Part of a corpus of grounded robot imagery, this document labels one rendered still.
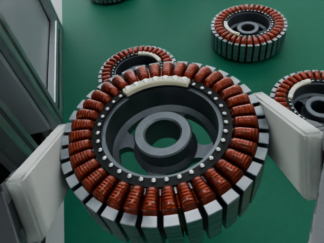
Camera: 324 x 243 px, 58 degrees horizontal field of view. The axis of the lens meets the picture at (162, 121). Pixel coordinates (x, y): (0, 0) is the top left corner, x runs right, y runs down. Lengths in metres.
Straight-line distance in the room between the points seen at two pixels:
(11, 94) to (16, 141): 0.06
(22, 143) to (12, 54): 0.09
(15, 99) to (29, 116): 0.03
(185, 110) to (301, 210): 0.19
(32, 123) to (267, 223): 0.29
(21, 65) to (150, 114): 0.20
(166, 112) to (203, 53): 0.32
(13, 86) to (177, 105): 0.21
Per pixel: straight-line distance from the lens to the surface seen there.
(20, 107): 0.38
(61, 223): 0.35
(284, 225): 0.32
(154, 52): 0.44
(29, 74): 0.36
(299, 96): 0.40
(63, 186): 0.16
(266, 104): 0.16
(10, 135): 0.32
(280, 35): 0.47
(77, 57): 0.53
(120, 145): 0.18
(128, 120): 0.19
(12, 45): 0.35
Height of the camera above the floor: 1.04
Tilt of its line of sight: 50 degrees down
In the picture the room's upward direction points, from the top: 12 degrees counter-clockwise
